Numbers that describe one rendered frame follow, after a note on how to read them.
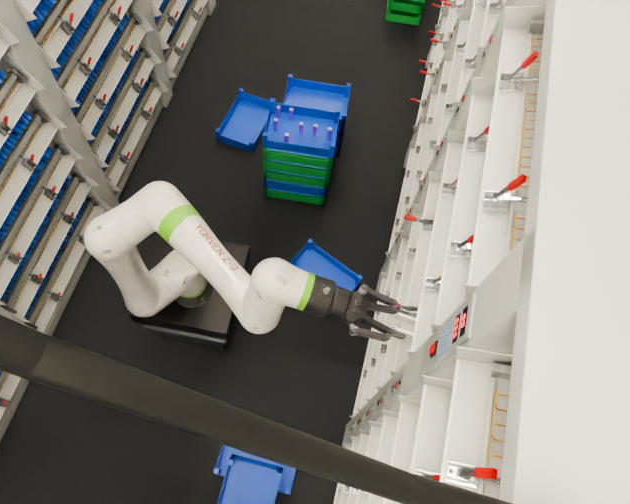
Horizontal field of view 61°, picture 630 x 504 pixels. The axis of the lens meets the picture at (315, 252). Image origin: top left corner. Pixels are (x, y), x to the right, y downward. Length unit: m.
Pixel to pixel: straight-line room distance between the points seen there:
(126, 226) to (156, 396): 1.17
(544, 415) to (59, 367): 0.44
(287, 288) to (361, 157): 1.66
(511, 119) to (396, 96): 2.06
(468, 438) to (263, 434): 0.48
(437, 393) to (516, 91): 0.58
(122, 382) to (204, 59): 2.93
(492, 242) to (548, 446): 0.42
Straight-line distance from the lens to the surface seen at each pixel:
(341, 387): 2.33
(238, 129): 2.87
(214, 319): 2.02
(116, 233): 1.48
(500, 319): 0.69
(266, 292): 1.23
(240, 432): 0.36
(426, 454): 0.99
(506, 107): 1.09
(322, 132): 2.36
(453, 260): 1.10
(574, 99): 0.79
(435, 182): 1.65
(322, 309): 1.25
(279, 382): 2.32
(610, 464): 0.61
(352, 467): 0.42
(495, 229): 0.93
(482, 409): 0.82
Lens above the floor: 2.27
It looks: 65 degrees down
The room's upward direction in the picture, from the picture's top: 9 degrees clockwise
